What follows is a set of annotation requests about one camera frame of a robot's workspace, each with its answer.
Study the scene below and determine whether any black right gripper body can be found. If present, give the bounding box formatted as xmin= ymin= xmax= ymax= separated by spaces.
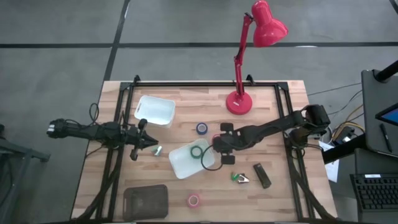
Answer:
xmin=222 ymin=131 xmax=243 ymax=155

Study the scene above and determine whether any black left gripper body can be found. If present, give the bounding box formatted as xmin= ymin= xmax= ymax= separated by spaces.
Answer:
xmin=123 ymin=126 xmax=147 ymax=150

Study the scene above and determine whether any blue tape roll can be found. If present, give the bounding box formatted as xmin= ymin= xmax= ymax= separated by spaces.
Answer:
xmin=195 ymin=122 xmax=208 ymax=136

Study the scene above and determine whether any black stapler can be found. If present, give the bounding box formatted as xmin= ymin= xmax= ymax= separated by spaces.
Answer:
xmin=252 ymin=162 xmax=272 ymax=190

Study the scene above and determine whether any dark grey plastic bin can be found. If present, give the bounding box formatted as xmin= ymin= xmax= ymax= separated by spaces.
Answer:
xmin=123 ymin=184 xmax=169 ymax=222

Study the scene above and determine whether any pink tape roll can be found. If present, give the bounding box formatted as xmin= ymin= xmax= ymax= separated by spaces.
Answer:
xmin=187 ymin=193 xmax=201 ymax=208

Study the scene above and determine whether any green tape roll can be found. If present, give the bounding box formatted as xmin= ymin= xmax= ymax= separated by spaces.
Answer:
xmin=190 ymin=145 xmax=204 ymax=160

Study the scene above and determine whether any white plastic bin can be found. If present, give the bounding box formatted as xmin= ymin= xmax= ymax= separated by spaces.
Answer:
xmin=134 ymin=95 xmax=177 ymax=129
xmin=168 ymin=138 xmax=216 ymax=180

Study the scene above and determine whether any red desk lamp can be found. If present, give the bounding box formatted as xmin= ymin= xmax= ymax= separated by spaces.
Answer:
xmin=225 ymin=0 xmax=289 ymax=116

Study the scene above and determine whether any white paper sheet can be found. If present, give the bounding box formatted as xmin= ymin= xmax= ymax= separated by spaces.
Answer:
xmin=318 ymin=141 xmax=340 ymax=183

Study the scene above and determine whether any black power adapter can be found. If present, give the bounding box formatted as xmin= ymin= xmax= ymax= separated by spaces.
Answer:
xmin=335 ymin=126 xmax=355 ymax=144

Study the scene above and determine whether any grey metal stand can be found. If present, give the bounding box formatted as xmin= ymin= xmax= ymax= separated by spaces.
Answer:
xmin=0 ymin=124 xmax=51 ymax=224

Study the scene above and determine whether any dark grey side desk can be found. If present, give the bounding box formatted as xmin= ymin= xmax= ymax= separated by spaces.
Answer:
xmin=360 ymin=68 xmax=398 ymax=158

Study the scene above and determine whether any black computer keyboard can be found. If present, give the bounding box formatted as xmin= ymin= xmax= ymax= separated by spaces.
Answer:
xmin=349 ymin=173 xmax=398 ymax=213

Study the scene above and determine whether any black pen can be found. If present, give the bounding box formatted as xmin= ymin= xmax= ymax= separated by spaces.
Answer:
xmin=379 ymin=123 xmax=393 ymax=153

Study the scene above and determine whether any tablet with blue screen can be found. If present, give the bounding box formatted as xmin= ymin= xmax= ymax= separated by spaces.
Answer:
xmin=375 ymin=104 xmax=398 ymax=127

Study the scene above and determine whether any black pole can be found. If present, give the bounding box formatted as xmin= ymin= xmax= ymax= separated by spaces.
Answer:
xmin=374 ymin=60 xmax=398 ymax=83

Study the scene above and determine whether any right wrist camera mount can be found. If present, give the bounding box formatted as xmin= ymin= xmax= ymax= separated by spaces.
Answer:
xmin=212 ymin=133 xmax=223 ymax=153

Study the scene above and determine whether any black looped camera cable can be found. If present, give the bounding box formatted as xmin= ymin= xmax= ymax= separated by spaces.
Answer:
xmin=201 ymin=144 xmax=223 ymax=172

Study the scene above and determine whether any black aluminium table frame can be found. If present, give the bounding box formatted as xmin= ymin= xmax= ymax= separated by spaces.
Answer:
xmin=70 ymin=74 xmax=336 ymax=224

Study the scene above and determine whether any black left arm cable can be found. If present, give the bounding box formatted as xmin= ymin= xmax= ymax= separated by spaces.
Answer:
xmin=89 ymin=102 xmax=100 ymax=126

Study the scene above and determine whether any yellow cable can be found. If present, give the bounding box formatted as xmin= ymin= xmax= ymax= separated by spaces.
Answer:
xmin=331 ymin=104 xmax=365 ymax=141

